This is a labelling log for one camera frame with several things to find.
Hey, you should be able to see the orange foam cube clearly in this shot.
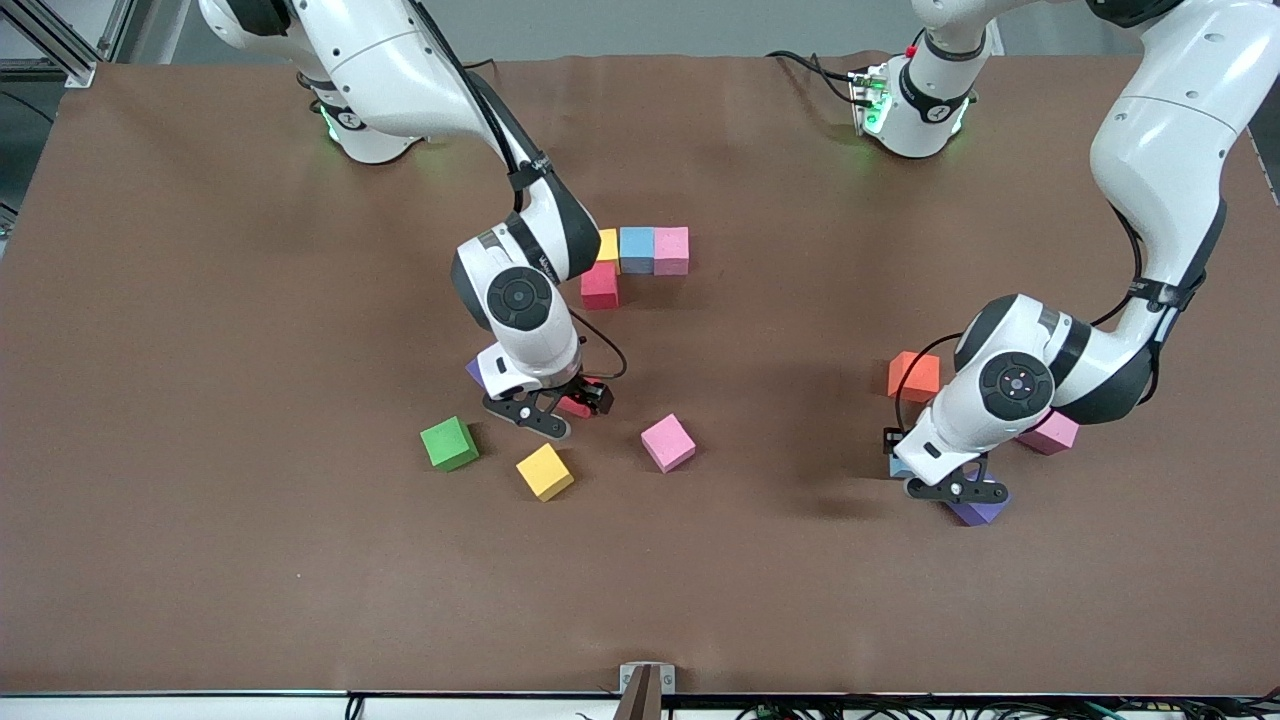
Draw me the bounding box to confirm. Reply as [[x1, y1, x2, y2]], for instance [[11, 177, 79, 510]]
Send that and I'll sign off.
[[888, 350, 942, 403]]

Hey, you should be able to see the aluminium frame profile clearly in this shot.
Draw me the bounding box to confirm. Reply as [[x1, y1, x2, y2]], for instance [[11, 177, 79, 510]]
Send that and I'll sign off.
[[0, 0, 136, 89]]

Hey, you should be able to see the pink foam cube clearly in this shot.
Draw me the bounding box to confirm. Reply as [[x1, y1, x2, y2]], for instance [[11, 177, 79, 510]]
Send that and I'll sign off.
[[640, 413, 698, 474], [1020, 410, 1080, 457], [652, 226, 691, 277]]

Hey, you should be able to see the green foam cube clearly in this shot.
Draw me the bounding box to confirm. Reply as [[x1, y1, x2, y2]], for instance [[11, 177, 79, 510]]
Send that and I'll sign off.
[[419, 416, 480, 473]]

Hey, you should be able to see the metal table edge bracket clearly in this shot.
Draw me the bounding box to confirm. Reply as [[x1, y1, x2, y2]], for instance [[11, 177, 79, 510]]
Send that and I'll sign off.
[[619, 662, 677, 720]]

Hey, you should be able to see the brown table mat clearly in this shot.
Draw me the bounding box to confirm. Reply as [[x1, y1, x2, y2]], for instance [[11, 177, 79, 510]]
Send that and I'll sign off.
[[0, 50, 1280, 698]]

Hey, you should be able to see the black left base cable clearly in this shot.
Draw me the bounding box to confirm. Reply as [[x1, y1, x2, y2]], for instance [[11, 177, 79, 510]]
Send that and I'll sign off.
[[765, 50, 863, 106]]

